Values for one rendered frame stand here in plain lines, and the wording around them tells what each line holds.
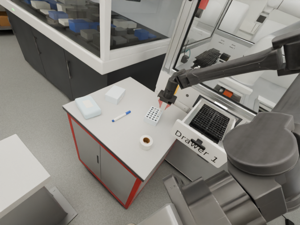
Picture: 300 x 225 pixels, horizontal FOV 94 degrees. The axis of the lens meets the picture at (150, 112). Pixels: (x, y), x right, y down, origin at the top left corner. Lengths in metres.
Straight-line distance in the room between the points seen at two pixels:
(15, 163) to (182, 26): 1.02
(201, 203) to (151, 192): 1.30
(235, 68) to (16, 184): 0.88
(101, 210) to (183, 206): 1.24
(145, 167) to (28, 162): 0.48
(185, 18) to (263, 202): 0.87
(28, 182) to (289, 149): 0.74
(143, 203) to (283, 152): 1.32
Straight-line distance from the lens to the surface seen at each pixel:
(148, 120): 0.85
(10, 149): 0.83
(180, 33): 0.95
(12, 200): 0.73
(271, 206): 0.23
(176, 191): 0.20
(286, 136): 0.23
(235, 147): 0.22
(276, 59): 0.55
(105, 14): 1.00
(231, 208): 0.21
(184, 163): 1.46
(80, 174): 1.52
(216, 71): 0.61
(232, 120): 1.03
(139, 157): 0.72
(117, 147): 0.74
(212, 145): 0.71
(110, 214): 1.41
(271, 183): 0.21
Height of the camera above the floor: 1.40
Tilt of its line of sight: 43 degrees down
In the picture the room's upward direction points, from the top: 18 degrees clockwise
